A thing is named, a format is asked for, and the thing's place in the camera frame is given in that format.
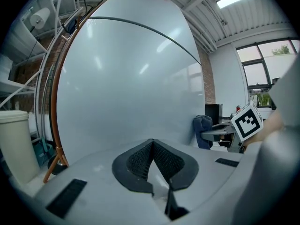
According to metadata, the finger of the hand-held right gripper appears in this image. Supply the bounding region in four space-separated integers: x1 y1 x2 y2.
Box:
201 128 236 142
212 122 234 130

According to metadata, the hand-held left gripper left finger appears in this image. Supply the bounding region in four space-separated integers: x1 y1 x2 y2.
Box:
34 139 174 225

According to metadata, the dark blue hanging bag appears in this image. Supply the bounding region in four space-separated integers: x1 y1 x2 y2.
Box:
69 17 79 31

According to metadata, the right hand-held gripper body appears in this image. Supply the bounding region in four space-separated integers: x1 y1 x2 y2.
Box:
228 100 264 152

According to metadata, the black coat stand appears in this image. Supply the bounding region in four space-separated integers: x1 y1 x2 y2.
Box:
47 0 99 176

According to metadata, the brown wooden coat stand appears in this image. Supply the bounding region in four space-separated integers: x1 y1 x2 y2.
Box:
43 0 109 184

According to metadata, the black-framed window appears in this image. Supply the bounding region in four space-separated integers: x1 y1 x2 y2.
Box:
235 39 300 108

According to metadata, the grey refrigerator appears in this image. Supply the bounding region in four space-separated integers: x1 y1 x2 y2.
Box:
56 0 209 165

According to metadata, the person's right forearm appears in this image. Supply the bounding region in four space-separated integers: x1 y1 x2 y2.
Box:
242 108 285 149

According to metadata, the dark blue cleaning cloth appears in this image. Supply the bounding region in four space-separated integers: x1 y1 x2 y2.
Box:
194 115 213 150

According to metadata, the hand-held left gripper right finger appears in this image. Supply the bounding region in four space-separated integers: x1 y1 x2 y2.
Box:
153 139 245 221

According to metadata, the black box speaker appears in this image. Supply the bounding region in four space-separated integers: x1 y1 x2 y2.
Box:
205 104 223 124

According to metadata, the cream plastic trash bin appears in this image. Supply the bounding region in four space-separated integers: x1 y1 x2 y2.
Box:
0 110 40 186

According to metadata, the white metal shelving rack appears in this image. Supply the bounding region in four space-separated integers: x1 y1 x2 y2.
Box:
0 0 85 145

